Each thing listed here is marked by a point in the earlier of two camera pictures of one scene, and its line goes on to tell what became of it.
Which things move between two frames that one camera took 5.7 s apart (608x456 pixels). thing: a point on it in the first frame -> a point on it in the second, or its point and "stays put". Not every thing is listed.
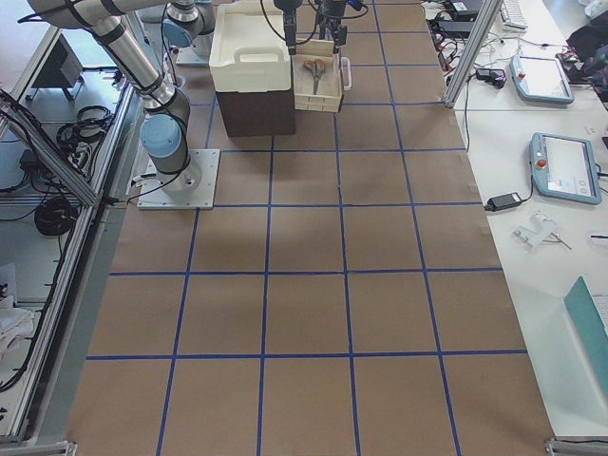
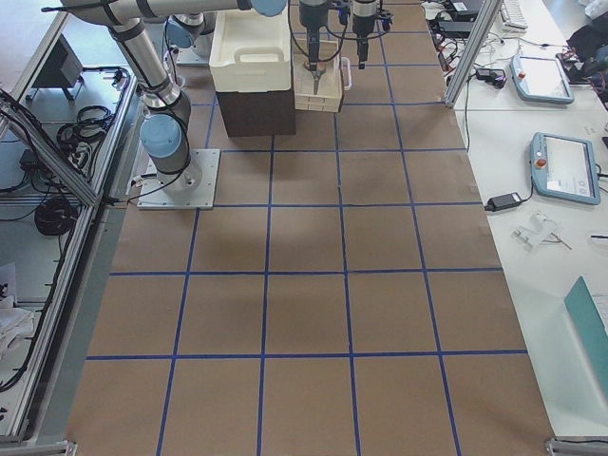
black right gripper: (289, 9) -> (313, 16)
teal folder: (589, 322) stays put
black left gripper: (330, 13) -> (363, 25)
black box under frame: (63, 66) stays put
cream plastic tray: (319, 75) stays put
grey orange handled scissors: (316, 68) stays put
